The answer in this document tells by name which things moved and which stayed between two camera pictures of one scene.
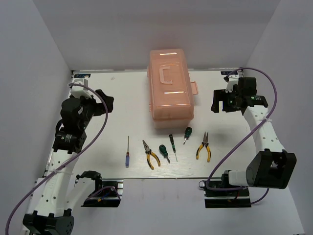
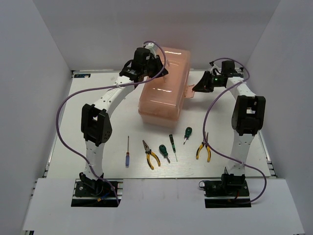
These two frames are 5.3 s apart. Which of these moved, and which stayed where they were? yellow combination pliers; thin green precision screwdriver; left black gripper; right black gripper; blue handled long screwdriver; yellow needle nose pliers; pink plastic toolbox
Moved: pink plastic toolbox; left black gripper; right black gripper
Stayed: yellow needle nose pliers; thin green precision screwdriver; yellow combination pliers; blue handled long screwdriver
